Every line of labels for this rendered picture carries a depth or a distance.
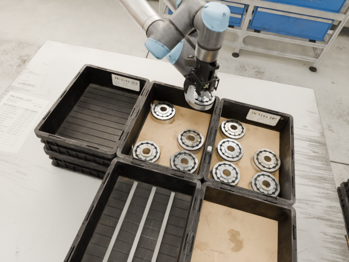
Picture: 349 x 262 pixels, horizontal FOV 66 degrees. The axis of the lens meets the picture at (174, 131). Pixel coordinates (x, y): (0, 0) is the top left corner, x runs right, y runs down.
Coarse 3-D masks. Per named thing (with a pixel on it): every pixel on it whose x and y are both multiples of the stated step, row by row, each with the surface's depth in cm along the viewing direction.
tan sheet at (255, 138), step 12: (252, 132) 113; (264, 132) 114; (276, 132) 115; (216, 144) 108; (240, 144) 109; (252, 144) 109; (264, 144) 110; (276, 144) 111; (216, 156) 104; (240, 168) 102; (252, 168) 102; (240, 180) 99
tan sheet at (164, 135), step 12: (180, 108) 118; (180, 120) 114; (192, 120) 114; (204, 120) 115; (144, 132) 108; (156, 132) 109; (168, 132) 109; (204, 132) 111; (156, 144) 105; (168, 144) 106; (204, 144) 107; (168, 156) 102
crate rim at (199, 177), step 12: (168, 84) 112; (144, 96) 106; (216, 96) 110; (216, 108) 108; (132, 120) 98; (120, 144) 91; (120, 156) 88; (204, 156) 92; (168, 168) 87; (204, 168) 89
